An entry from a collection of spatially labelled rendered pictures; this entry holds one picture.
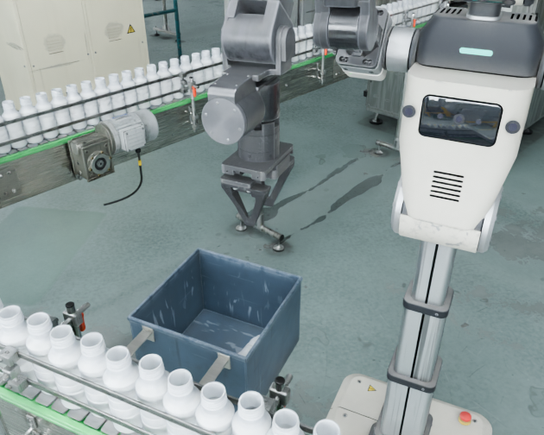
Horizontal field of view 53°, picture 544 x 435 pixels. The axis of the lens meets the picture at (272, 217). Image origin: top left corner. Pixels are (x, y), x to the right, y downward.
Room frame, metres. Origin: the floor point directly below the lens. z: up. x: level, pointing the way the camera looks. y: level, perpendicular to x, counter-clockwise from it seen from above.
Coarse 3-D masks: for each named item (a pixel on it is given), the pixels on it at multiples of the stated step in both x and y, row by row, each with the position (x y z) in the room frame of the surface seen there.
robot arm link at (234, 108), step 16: (288, 32) 0.67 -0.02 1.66; (288, 48) 0.67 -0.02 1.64; (224, 64) 0.69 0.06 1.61; (240, 64) 0.69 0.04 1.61; (256, 64) 0.69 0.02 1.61; (272, 64) 0.69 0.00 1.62; (288, 64) 0.68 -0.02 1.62; (224, 80) 0.63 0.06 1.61; (240, 80) 0.62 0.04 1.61; (256, 80) 0.64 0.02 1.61; (208, 96) 0.61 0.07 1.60; (224, 96) 0.60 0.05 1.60; (240, 96) 0.61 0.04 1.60; (256, 96) 0.64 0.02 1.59; (208, 112) 0.61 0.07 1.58; (224, 112) 0.60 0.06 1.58; (240, 112) 0.59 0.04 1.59; (256, 112) 0.62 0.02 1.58; (208, 128) 0.61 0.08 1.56; (224, 128) 0.60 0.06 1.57; (240, 128) 0.59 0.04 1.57
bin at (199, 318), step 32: (192, 256) 1.20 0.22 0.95; (224, 256) 1.20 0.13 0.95; (160, 288) 1.07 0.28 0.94; (192, 288) 1.19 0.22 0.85; (224, 288) 1.20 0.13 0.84; (256, 288) 1.16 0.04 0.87; (288, 288) 1.12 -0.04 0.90; (160, 320) 1.05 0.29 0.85; (192, 320) 1.18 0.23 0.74; (224, 320) 1.18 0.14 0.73; (256, 320) 1.16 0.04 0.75; (288, 320) 1.04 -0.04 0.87; (160, 352) 0.93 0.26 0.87; (192, 352) 0.89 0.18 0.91; (224, 352) 0.85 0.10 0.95; (256, 352) 0.87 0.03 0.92; (288, 352) 1.04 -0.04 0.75; (224, 384) 0.85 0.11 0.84; (256, 384) 0.87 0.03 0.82
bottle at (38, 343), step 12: (36, 312) 0.73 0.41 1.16; (36, 324) 0.72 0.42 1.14; (48, 324) 0.71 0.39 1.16; (36, 336) 0.69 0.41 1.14; (48, 336) 0.70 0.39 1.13; (36, 348) 0.69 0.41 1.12; (48, 348) 0.69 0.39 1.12; (48, 360) 0.69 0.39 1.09; (36, 372) 0.69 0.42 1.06; (48, 372) 0.69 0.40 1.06; (48, 384) 0.68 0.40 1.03
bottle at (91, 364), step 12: (84, 336) 0.67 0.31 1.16; (96, 336) 0.68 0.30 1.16; (84, 348) 0.65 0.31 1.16; (96, 348) 0.65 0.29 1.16; (108, 348) 0.69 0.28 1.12; (84, 360) 0.65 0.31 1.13; (96, 360) 0.65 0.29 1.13; (84, 372) 0.64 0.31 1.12; (96, 372) 0.63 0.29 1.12; (96, 396) 0.63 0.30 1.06; (108, 408) 0.64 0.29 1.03
